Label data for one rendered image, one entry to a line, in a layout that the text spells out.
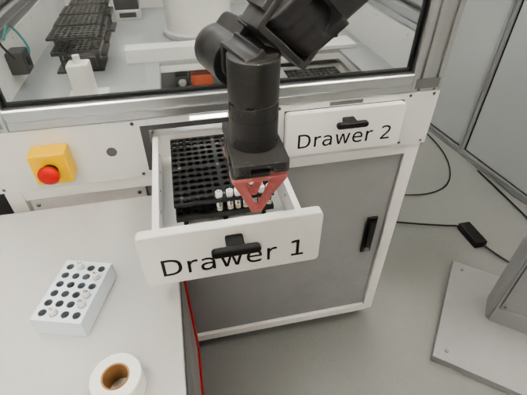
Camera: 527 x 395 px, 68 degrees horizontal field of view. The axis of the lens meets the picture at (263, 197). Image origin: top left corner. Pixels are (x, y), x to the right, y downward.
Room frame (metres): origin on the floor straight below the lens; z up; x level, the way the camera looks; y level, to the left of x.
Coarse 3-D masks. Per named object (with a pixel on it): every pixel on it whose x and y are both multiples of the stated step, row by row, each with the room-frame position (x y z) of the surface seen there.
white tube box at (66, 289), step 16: (64, 272) 0.44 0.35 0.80; (80, 272) 0.44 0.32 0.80; (112, 272) 0.45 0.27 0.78; (64, 288) 0.41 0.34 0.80; (80, 288) 0.41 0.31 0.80; (96, 288) 0.41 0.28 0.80; (48, 304) 0.38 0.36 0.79; (64, 304) 0.37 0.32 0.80; (96, 304) 0.39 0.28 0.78; (32, 320) 0.35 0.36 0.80; (48, 320) 0.34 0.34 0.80; (64, 320) 0.35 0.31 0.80; (80, 320) 0.35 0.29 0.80
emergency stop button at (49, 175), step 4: (44, 168) 0.62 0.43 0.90; (48, 168) 0.62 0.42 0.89; (52, 168) 0.62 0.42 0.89; (40, 172) 0.61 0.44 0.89; (44, 172) 0.61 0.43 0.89; (48, 172) 0.61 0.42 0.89; (52, 172) 0.62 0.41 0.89; (56, 172) 0.62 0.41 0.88; (40, 176) 0.61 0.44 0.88; (44, 176) 0.61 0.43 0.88; (48, 176) 0.61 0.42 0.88; (52, 176) 0.61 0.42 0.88; (56, 176) 0.62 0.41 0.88; (40, 180) 0.61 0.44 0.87; (44, 180) 0.61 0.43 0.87; (48, 180) 0.61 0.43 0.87; (52, 180) 0.61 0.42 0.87; (56, 180) 0.62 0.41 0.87; (48, 184) 0.61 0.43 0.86; (52, 184) 0.62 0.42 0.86
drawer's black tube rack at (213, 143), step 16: (176, 144) 0.70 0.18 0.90; (192, 144) 0.70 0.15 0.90; (208, 144) 0.70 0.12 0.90; (176, 160) 0.64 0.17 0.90; (192, 160) 0.64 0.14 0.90; (208, 160) 0.64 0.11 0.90; (224, 160) 0.64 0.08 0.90; (176, 176) 0.59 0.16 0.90; (192, 176) 0.63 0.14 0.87; (208, 176) 0.58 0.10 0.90; (224, 176) 0.59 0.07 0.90; (176, 192) 0.54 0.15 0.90; (192, 192) 0.54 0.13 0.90; (208, 192) 0.58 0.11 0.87; (224, 192) 0.54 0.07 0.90; (176, 208) 0.53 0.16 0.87; (192, 208) 0.53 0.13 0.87; (208, 208) 0.53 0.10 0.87; (224, 208) 0.53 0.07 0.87; (240, 208) 0.53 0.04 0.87; (272, 208) 0.54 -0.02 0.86
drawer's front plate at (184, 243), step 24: (264, 216) 0.44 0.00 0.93; (288, 216) 0.44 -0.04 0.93; (312, 216) 0.45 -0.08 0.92; (144, 240) 0.40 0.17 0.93; (168, 240) 0.40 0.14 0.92; (192, 240) 0.41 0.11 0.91; (216, 240) 0.42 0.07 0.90; (264, 240) 0.43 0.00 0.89; (288, 240) 0.44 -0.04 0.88; (312, 240) 0.45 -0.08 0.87; (144, 264) 0.39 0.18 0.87; (168, 264) 0.40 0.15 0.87; (192, 264) 0.41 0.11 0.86; (216, 264) 0.42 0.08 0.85; (240, 264) 0.42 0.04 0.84; (264, 264) 0.43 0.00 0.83
